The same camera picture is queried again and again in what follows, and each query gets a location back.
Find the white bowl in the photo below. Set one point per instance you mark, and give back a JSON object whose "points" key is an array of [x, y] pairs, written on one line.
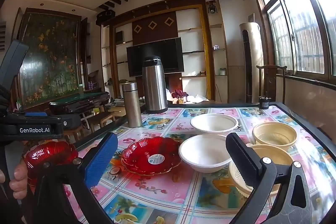
{"points": [[214, 123], [202, 153]]}

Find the black stage light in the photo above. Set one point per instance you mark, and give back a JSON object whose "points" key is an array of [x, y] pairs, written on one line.
{"points": [[212, 7]]}

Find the printed fruit tablecloth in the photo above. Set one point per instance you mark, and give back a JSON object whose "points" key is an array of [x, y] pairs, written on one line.
{"points": [[183, 187]]}

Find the small black container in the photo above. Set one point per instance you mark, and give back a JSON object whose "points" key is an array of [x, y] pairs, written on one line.
{"points": [[264, 103]]}

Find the black wall speaker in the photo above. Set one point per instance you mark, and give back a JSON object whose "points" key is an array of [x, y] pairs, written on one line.
{"points": [[105, 16]]}

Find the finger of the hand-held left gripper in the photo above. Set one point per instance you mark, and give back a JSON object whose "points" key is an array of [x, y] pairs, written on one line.
{"points": [[36, 114]]}

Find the beige ribbed bowl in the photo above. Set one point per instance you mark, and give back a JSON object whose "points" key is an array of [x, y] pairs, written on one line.
{"points": [[274, 133], [273, 155]]}

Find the person's left hand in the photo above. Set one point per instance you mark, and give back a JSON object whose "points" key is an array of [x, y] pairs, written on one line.
{"points": [[18, 176]]}

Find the slim steel thermos bottle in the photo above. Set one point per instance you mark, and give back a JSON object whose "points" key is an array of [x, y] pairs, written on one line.
{"points": [[131, 106]]}

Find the white plastic bag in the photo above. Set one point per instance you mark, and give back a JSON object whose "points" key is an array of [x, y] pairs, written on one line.
{"points": [[198, 98]]}

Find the barred window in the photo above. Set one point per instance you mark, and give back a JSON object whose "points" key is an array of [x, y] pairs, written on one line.
{"points": [[302, 29]]}

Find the dark red cloth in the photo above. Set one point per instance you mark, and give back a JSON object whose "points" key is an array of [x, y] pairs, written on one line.
{"points": [[178, 94]]}

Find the green top mahjong table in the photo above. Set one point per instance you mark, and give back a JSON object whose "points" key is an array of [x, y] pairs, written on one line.
{"points": [[78, 102]]}

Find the wooden wall shelf unit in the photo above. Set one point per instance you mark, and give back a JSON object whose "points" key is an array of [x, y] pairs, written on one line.
{"points": [[191, 37]]}

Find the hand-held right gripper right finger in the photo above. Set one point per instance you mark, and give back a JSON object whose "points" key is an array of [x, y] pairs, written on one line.
{"points": [[244, 158]]}

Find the wooden stool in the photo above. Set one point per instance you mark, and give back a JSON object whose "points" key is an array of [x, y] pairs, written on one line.
{"points": [[101, 119], [72, 132]]}

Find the slatted wall vent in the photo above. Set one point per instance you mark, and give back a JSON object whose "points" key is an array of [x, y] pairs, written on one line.
{"points": [[2, 35]]}

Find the flat screen television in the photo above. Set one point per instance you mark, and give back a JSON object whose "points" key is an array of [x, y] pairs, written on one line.
{"points": [[155, 56]]}

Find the large steel thermos carafe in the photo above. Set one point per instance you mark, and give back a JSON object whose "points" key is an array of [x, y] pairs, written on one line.
{"points": [[155, 85]]}

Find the floor standing air conditioner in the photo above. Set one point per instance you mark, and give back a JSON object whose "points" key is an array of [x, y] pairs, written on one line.
{"points": [[256, 56]]}

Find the framed floral painting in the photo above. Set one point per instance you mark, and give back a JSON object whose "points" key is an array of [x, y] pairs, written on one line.
{"points": [[50, 56]]}

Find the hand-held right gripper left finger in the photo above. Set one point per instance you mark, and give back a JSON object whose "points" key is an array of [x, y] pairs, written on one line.
{"points": [[101, 158]]}

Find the carved wooden chair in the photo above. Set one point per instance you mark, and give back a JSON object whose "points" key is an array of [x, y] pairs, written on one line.
{"points": [[270, 82]]}

